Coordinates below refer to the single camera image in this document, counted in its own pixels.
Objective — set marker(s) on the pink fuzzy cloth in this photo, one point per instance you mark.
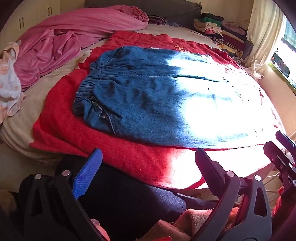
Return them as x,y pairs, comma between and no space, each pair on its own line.
192,217

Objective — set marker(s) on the window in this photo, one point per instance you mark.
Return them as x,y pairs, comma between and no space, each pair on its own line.
289,46

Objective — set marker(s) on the blue denim pants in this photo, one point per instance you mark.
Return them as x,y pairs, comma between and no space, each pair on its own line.
138,97

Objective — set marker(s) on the dark striped cloth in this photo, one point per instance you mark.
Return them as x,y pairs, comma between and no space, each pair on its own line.
157,19

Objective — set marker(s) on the peach and white garment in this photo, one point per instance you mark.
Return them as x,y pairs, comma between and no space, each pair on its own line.
9,85

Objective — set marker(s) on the grey headboard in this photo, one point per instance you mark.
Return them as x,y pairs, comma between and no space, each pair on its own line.
173,11

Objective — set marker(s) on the cream wardrobe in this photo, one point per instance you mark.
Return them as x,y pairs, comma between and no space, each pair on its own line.
30,16

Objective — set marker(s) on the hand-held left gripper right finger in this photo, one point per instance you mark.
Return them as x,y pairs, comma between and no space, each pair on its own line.
208,166

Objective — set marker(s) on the cream curtain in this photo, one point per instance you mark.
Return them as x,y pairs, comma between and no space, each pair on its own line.
263,30

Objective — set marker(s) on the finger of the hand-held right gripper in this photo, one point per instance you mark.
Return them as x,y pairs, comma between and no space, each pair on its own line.
276,155
286,142

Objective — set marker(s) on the pink blanket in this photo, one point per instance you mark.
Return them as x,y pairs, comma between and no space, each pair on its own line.
69,41

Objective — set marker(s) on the person's dark clothing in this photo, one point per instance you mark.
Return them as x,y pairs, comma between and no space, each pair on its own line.
129,197

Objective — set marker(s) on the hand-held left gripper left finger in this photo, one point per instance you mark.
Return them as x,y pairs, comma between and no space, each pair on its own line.
89,171

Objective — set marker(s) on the beige bed sheet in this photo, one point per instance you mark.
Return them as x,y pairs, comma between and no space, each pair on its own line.
30,99

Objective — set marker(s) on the red floral blanket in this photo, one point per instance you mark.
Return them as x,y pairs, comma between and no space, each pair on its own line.
92,143

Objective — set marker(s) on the pile of folded clothes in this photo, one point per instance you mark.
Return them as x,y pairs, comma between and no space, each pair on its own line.
215,25

